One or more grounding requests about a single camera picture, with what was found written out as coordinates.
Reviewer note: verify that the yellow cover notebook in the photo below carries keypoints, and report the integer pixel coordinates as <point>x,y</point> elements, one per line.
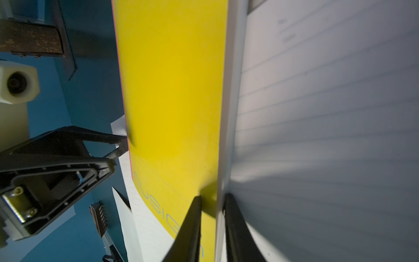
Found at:
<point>307,112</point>

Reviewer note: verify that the green cover notebook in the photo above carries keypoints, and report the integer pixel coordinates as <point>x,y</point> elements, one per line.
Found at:
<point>145,239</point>

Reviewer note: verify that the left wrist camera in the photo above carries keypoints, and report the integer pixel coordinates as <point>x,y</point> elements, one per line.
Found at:
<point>19,83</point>

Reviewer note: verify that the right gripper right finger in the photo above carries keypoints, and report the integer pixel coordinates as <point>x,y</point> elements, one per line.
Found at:
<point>241,246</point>

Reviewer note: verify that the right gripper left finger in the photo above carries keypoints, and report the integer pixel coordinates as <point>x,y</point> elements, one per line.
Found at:
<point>186,247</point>

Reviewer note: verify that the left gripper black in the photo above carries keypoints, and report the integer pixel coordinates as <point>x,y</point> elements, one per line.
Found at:
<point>19,196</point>

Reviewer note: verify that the pink cherry blossom tree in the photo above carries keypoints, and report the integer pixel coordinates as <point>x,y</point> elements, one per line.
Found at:
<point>27,36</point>

